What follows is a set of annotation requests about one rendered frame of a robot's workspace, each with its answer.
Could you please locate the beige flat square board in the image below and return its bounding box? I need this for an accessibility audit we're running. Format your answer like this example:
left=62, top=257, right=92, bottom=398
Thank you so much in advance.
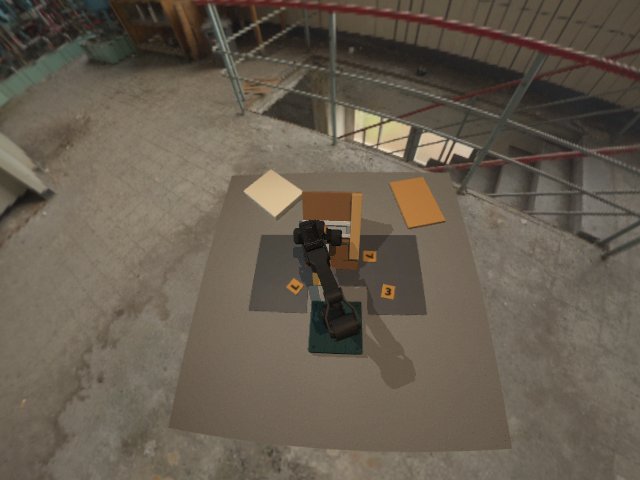
left=244, top=169, right=302, bottom=221

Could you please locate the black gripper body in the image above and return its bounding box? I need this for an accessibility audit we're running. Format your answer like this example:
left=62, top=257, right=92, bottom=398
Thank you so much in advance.
left=293, top=228, right=342, bottom=246

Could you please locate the tan letter tile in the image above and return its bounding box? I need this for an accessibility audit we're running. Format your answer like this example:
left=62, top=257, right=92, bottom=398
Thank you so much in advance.
left=286, top=278, right=304, bottom=294
left=381, top=284, right=395, bottom=300

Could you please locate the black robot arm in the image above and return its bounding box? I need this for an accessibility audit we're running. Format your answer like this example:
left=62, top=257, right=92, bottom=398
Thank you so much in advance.
left=299, top=220, right=361, bottom=342

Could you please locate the brown a-frame board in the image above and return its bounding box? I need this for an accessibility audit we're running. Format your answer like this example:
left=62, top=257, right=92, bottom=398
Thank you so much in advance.
left=302, top=191, right=363, bottom=270

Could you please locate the orange flat square slab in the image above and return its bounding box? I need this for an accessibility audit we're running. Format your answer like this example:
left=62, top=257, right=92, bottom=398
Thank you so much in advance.
left=389, top=177, right=446, bottom=229

